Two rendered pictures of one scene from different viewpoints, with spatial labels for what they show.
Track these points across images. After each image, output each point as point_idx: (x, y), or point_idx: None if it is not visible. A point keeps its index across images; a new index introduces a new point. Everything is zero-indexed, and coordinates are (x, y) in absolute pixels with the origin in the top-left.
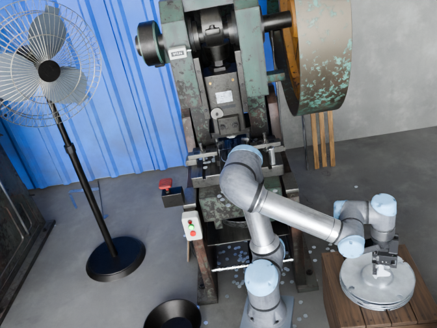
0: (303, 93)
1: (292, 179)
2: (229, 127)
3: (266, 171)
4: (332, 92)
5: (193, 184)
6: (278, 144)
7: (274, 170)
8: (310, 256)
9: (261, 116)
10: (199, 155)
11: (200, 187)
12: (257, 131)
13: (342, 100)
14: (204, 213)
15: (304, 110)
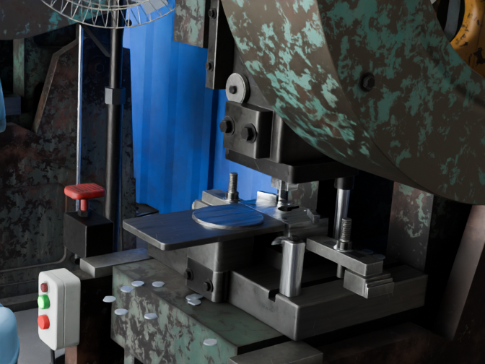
0: (234, 24)
1: (286, 357)
2: (239, 136)
3: (263, 302)
4: (297, 53)
5: (148, 243)
6: (360, 271)
7: (278, 313)
8: None
9: (420, 202)
10: (218, 201)
11: (156, 258)
12: (402, 243)
13: (349, 112)
14: (113, 314)
15: (288, 115)
